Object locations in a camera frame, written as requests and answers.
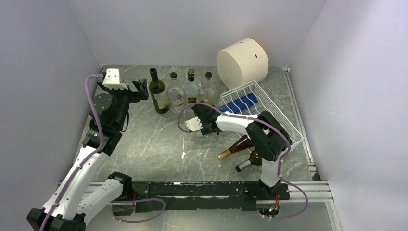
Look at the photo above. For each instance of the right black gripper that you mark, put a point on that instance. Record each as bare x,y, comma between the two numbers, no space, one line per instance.
205,130

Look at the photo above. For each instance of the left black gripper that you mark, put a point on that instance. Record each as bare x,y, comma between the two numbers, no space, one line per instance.
135,96

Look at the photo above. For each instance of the green wine bottle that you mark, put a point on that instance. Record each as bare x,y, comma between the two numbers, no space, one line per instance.
158,92

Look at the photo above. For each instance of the clear flask bottle black cap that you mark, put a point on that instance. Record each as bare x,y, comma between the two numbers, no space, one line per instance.
207,90

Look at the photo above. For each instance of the dark bottle black cap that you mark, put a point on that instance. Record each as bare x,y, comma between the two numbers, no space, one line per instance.
191,87

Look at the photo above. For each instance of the blue plastic tray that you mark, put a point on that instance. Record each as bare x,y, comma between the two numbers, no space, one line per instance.
240,104

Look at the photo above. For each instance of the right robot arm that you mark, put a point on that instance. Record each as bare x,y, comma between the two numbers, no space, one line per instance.
269,138

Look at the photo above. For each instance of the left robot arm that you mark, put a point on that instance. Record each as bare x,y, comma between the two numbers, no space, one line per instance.
69,209

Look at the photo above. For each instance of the red wine bottle gold cap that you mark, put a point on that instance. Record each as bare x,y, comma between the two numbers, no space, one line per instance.
242,143

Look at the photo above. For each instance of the cream cylindrical container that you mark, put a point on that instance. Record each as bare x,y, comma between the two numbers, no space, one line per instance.
242,62

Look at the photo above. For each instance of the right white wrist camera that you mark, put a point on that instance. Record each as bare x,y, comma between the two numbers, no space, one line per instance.
193,124

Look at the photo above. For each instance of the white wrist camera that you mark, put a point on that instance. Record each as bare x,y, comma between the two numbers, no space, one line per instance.
193,124
114,80

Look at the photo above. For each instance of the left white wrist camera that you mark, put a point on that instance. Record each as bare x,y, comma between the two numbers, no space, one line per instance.
114,80

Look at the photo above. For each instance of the white wire wine rack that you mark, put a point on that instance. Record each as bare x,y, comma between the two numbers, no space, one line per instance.
265,103

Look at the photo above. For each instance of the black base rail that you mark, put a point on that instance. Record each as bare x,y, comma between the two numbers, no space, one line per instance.
244,195

